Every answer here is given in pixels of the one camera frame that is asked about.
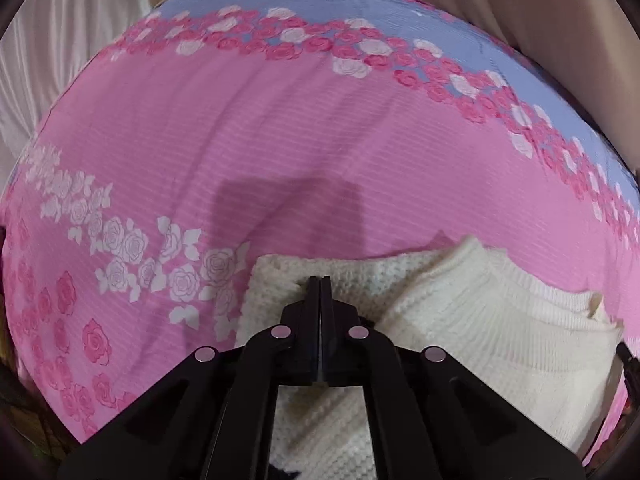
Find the beige curtain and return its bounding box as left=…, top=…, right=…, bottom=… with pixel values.
left=1, top=0, right=639, bottom=177

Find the white knit sweater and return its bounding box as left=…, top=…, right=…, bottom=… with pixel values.
left=238, top=237, right=623, bottom=454

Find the pink floral bed sheet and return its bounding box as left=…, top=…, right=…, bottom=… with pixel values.
left=1, top=0, right=639, bottom=440

